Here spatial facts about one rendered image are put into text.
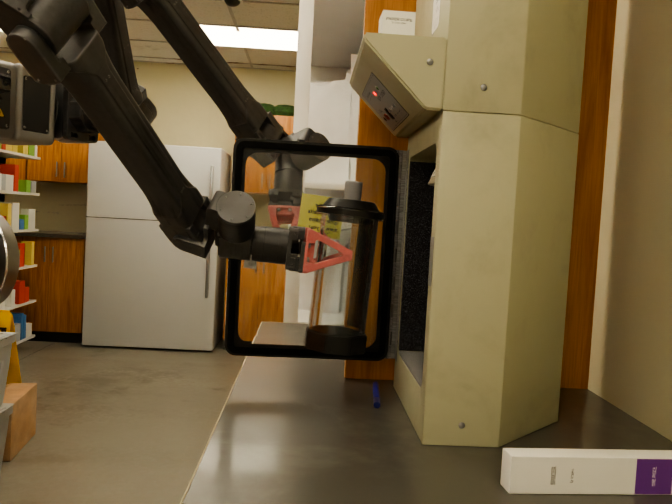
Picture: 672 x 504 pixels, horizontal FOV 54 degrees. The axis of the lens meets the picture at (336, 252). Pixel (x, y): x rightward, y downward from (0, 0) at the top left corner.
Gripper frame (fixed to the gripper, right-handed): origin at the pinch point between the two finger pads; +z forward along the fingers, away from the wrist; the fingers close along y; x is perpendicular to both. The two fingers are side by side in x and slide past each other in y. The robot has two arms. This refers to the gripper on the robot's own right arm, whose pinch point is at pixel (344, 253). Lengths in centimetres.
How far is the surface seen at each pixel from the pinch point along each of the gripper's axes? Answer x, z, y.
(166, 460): 123, -55, 224
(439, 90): -24.4, 9.1, -14.3
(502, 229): -6.5, 20.3, -14.6
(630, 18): -51, 53, 22
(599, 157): -24, 50, 21
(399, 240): -2.8, 11.7, 17.5
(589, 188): -17, 49, 21
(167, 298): 78, -104, 479
